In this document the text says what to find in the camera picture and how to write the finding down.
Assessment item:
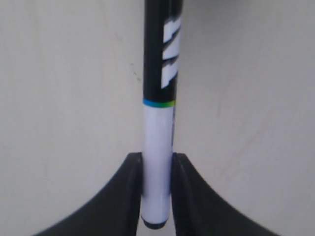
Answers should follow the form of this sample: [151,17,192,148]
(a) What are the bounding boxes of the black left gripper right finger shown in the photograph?
[171,153,275,236]

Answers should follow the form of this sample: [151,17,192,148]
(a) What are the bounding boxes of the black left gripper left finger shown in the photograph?
[38,152,142,236]

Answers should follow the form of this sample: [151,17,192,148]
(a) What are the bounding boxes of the black and white marker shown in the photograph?
[141,0,184,229]

